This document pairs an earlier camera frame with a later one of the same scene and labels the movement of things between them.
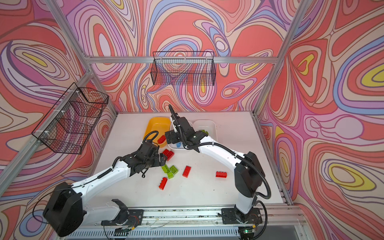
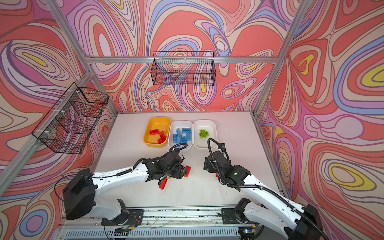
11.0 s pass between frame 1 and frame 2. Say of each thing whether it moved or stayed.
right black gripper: moved
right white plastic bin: stayed
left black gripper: moved
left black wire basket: stayed
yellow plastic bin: stayed
